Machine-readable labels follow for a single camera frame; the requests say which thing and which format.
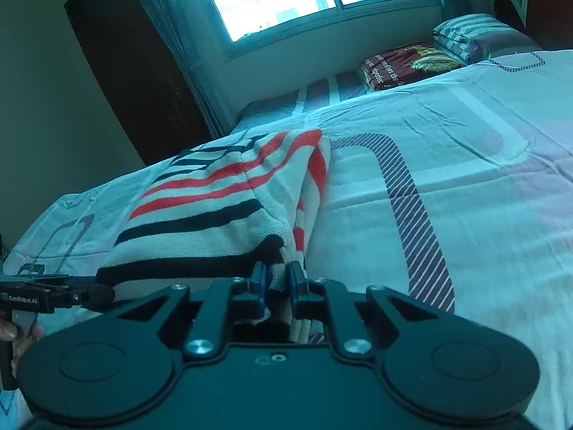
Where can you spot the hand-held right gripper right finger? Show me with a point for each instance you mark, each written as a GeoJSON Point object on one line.
{"type": "Point", "coordinates": [294, 289]}

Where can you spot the red patterned cushion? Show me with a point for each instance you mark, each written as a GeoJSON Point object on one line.
{"type": "Point", "coordinates": [403, 67]}

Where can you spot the striped pillow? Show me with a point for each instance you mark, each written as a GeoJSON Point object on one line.
{"type": "Point", "coordinates": [479, 36]}

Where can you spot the person's left hand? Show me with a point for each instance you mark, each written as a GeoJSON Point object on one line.
{"type": "Point", "coordinates": [6, 331]}

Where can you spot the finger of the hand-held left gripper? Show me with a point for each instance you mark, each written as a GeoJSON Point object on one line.
{"type": "Point", "coordinates": [85, 298]}
{"type": "Point", "coordinates": [67, 281]}

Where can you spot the striped bed sheet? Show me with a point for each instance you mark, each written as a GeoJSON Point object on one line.
{"type": "Point", "coordinates": [322, 92]}

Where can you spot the white black red striped shirt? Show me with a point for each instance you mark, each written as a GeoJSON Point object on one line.
{"type": "Point", "coordinates": [215, 197]}

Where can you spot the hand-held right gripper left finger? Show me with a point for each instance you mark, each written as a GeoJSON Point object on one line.
{"type": "Point", "coordinates": [258, 289]}

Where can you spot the dark wooden door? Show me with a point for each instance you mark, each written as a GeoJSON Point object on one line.
{"type": "Point", "coordinates": [125, 62]}

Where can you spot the white patterned quilt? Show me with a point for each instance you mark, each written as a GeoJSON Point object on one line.
{"type": "Point", "coordinates": [470, 143]}

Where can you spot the long grey curtain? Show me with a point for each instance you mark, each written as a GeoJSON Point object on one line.
{"type": "Point", "coordinates": [179, 31]}

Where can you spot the brown scalloped headboard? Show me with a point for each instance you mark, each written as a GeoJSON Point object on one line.
{"type": "Point", "coordinates": [550, 9]}

